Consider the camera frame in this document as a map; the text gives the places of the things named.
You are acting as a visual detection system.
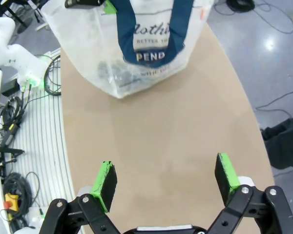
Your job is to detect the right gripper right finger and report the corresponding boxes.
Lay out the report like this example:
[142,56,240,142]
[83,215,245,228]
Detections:
[207,152,293,234]

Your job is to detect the finger of the left gripper with green tip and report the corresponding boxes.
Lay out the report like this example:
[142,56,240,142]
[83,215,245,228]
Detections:
[64,0,118,15]

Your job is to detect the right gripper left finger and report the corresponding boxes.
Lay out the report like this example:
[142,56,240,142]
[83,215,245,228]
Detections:
[40,159,125,234]

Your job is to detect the translucent shopping bag navy handles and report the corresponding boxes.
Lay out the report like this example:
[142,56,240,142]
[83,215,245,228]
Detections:
[40,0,213,100]

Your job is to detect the person in black shirt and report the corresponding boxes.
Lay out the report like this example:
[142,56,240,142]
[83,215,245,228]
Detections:
[259,110,293,169]

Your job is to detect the yellow emergency stop button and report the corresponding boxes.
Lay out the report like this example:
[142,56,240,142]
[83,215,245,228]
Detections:
[3,192,20,215]

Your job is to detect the black clamp stand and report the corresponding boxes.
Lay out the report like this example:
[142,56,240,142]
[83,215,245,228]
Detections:
[0,144,25,172]

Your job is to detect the black power adapter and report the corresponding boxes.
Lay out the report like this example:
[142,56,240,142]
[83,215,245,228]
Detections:
[0,79,20,96]

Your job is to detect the ribbed aluminium base plate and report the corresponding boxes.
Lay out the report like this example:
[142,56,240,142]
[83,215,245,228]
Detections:
[0,47,86,234]

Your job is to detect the black cable bundle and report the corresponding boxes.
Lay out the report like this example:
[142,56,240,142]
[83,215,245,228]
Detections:
[3,171,40,220]

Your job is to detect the coiled black cable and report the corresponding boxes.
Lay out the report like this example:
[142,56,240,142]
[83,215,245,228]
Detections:
[42,57,63,97]

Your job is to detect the thin black floor cable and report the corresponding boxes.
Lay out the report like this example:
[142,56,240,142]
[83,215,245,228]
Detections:
[255,89,293,116]

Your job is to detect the black floor cable coil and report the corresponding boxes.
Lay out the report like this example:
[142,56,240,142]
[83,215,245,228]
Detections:
[225,0,256,12]

